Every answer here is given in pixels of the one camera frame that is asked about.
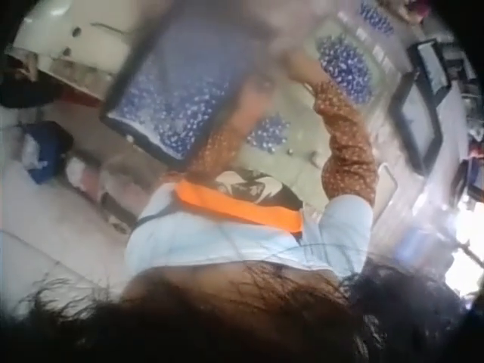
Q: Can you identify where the black framed tray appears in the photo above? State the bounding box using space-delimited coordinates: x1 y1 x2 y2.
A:
407 37 457 100
388 70 444 175

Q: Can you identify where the large black tray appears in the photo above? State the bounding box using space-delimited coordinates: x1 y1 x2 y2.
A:
98 20 265 173

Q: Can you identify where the person's left hand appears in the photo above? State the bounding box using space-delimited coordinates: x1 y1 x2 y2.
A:
233 70 281 128

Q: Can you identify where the white plastic bag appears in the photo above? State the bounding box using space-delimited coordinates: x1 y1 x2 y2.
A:
64 154 114 192

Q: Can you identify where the person's right hand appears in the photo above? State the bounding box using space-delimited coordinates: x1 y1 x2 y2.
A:
281 47 323 83

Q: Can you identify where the row of blue packets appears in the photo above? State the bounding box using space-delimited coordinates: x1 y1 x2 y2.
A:
358 0 396 37

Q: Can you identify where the white appliance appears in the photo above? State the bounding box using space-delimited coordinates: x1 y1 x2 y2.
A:
5 0 156 101

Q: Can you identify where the blue bag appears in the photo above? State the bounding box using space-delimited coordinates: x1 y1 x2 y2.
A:
17 119 75 185

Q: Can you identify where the heap of blue pieces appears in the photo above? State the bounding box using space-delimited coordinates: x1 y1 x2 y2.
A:
317 33 374 105
113 52 247 156

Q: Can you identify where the small pile of blue pieces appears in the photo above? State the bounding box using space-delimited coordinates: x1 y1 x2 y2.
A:
245 116 293 153

